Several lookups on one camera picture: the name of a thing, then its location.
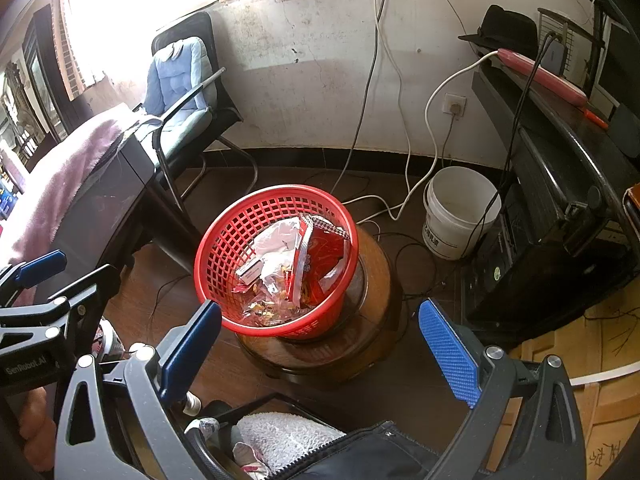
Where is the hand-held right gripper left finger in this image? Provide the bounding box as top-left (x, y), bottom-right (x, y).
top-left (54, 299), bottom-right (223, 480)

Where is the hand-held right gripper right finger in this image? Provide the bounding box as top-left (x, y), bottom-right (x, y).
top-left (417, 298), bottom-right (587, 480)

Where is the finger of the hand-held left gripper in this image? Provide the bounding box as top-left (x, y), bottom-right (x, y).
top-left (0, 251), bottom-right (68, 308)
top-left (0, 264), bottom-right (122, 356)

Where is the red plastic basket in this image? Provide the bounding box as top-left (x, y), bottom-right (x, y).
top-left (194, 185), bottom-right (361, 338)

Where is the person's left hand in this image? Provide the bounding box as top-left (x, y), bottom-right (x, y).
top-left (20, 390), bottom-right (57, 473)

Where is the purple blanket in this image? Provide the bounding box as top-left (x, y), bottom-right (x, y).
top-left (0, 115), bottom-right (158, 281)

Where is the dark wooden table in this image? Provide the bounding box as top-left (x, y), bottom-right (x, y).
top-left (47, 135), bottom-right (201, 301)

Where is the round wooden stool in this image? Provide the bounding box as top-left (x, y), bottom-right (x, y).
top-left (235, 225), bottom-right (406, 386)

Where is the black bag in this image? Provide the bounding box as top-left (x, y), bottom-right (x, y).
top-left (270, 420), bottom-right (471, 480)

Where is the white plastic bucket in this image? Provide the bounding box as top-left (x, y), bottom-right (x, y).
top-left (422, 166), bottom-right (502, 261)

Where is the white towel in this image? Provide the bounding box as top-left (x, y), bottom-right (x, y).
top-left (231, 411), bottom-right (346, 478)

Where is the tall dark cabinet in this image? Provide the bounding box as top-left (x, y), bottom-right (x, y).
top-left (20, 5), bottom-right (76, 126)

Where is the black desk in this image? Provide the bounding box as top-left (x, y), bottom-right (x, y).
top-left (460, 67), bottom-right (640, 346)

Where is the black office chair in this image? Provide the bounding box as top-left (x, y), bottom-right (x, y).
top-left (132, 11), bottom-right (261, 211)

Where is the blue chair cushion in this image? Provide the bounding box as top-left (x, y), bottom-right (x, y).
top-left (144, 37), bottom-right (213, 148)

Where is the pink power strip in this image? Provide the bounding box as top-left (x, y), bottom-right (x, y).
top-left (497, 49), bottom-right (588, 107)

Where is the black hat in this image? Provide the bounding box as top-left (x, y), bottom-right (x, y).
top-left (457, 5), bottom-right (538, 58)

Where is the thick white cable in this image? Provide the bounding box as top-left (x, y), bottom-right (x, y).
top-left (357, 52), bottom-right (501, 223)

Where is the white wall socket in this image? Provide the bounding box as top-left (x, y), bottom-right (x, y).
top-left (442, 92), bottom-right (467, 117)

